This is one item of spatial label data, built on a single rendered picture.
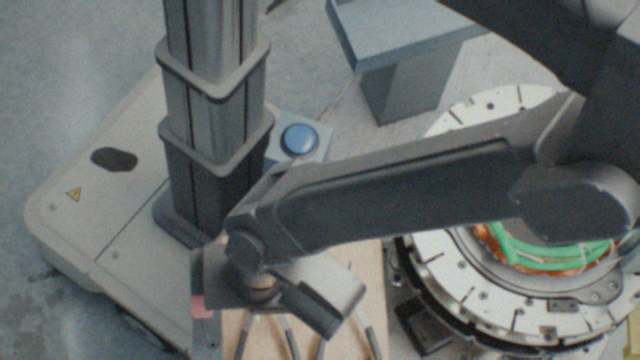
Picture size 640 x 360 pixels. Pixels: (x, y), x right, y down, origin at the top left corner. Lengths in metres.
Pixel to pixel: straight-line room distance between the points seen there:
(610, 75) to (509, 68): 1.21
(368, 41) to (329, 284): 0.57
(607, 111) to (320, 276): 0.43
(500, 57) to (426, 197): 1.05
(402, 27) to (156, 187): 0.86
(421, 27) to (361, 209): 0.72
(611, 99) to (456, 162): 0.15
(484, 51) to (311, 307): 0.88
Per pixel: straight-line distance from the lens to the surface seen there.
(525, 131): 0.59
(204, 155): 1.70
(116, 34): 2.59
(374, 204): 0.71
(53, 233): 2.12
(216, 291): 1.00
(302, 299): 0.90
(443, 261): 1.21
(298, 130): 1.30
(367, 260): 1.23
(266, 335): 1.19
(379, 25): 1.41
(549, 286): 1.22
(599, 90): 0.50
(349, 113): 1.61
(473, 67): 1.69
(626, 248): 1.23
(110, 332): 2.31
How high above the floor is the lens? 2.22
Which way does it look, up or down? 67 degrees down
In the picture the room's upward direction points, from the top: 11 degrees clockwise
